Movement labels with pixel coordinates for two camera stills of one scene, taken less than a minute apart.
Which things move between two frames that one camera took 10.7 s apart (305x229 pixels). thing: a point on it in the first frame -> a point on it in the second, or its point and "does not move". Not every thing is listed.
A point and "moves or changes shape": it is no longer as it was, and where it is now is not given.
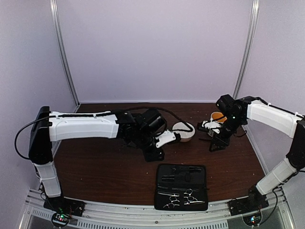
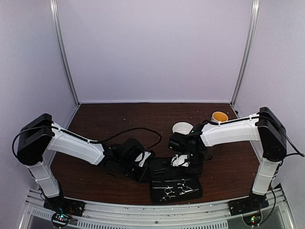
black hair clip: x=186 y=169 -> x=160 y=171
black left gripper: x=152 y=157 -> x=139 y=178
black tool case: x=181 y=187 moves or changes shape
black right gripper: x=219 y=140 -> x=198 y=170
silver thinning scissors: x=172 y=198 -> x=167 y=190
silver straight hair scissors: x=190 y=199 -> x=185 y=189
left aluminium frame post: x=55 y=22 does not move
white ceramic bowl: x=185 y=136 does not move
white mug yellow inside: x=215 y=115 does not move
